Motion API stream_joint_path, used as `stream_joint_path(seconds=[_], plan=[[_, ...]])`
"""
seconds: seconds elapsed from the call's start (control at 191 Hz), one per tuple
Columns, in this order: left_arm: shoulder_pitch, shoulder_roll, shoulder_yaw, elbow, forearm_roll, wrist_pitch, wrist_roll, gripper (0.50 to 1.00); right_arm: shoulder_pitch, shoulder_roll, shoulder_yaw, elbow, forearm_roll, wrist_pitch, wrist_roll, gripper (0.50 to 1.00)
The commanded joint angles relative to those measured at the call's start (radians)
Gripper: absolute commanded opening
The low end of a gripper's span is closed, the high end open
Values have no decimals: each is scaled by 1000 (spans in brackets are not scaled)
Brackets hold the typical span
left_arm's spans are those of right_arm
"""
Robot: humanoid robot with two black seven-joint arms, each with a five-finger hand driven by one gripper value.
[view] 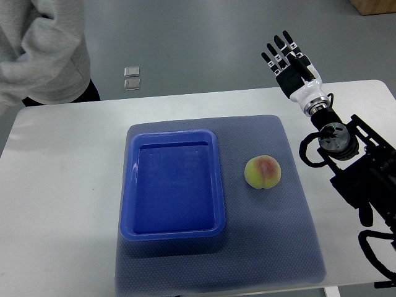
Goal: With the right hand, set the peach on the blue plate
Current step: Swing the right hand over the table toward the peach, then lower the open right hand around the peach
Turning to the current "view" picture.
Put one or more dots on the white table leg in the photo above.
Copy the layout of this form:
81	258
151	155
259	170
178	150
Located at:
331	291

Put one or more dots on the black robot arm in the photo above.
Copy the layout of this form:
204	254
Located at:
362	161

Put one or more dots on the person in grey sweatshirt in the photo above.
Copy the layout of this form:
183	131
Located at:
44	57

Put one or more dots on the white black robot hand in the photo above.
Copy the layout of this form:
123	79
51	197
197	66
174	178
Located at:
297	77

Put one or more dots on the upper metal floor plate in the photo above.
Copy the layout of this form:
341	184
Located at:
132	71

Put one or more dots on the cardboard box corner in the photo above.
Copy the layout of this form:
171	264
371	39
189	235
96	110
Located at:
375	7

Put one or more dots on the yellow red peach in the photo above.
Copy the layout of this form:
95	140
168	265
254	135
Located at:
262	172

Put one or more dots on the blue plastic tray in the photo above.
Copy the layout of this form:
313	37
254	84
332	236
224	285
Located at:
172	187

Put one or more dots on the grey blue mesh mat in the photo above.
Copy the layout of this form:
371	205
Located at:
269	238

